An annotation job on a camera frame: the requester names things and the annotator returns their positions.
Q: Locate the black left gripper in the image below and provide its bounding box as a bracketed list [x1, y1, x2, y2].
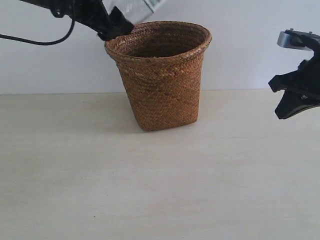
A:
[22, 0, 134, 41]

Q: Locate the silver-white wrapper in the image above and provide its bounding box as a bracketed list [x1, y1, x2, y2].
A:
[102, 0, 166, 24]

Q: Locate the black cable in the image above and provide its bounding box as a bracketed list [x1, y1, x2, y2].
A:
[0, 18, 76, 46]

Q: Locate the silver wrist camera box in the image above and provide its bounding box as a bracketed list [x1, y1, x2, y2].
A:
[277, 28, 320, 53]

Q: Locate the brown woven basket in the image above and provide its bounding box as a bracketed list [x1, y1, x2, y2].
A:
[104, 21, 212, 132]

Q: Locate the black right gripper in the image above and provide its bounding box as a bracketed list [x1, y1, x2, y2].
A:
[268, 33, 320, 120]

